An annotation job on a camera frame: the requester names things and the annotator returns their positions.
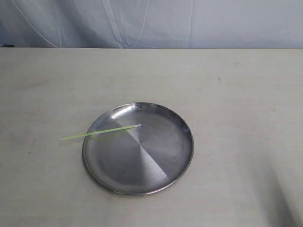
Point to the green plastic straw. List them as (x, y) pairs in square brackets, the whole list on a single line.
[(101, 132)]

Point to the round stainless steel plate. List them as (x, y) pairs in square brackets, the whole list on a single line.
[(142, 160)]

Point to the white backdrop curtain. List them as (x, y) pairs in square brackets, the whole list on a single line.
[(152, 23)]

